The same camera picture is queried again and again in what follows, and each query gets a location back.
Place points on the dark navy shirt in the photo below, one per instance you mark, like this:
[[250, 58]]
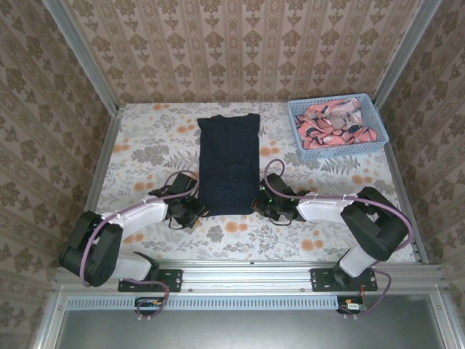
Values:
[[229, 163]]

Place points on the pink patterned garment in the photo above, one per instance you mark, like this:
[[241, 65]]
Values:
[[334, 123]]

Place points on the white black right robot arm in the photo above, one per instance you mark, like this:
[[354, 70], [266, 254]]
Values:
[[370, 225]]

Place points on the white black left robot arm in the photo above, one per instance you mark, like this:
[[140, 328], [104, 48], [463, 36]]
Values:
[[138, 218]]

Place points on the grey metal sheet panel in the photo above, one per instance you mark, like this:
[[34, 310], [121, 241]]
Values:
[[236, 331]]

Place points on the light blue perforated plastic basket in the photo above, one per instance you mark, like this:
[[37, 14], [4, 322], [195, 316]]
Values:
[[378, 123]]

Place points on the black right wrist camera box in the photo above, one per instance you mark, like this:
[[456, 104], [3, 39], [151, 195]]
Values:
[[274, 183]]

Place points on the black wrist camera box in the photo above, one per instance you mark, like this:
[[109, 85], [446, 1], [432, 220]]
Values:
[[181, 185], [274, 183]]

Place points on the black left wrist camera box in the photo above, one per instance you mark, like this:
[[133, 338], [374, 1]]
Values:
[[181, 185]]

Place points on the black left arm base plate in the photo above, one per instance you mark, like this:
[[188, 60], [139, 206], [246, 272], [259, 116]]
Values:
[[170, 280]]

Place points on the aluminium mounting rail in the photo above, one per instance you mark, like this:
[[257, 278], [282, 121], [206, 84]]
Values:
[[247, 274]]

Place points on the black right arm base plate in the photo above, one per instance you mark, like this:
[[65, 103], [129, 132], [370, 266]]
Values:
[[323, 281]]

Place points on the aluminium left table side rail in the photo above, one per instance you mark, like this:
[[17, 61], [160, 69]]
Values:
[[105, 152]]

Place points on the aluminium table side rail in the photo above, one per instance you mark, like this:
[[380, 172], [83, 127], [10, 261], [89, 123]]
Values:
[[399, 174], [105, 152]]

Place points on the aluminium right table side rail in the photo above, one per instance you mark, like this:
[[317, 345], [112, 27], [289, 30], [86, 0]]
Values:
[[399, 174]]

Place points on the aluminium left frame post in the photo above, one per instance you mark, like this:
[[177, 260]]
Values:
[[83, 58]]

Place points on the aluminium frame post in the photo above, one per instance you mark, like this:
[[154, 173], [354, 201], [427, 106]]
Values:
[[403, 58], [83, 58]]

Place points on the aluminium right frame post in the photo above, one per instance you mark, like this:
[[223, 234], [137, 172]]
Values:
[[403, 58]]

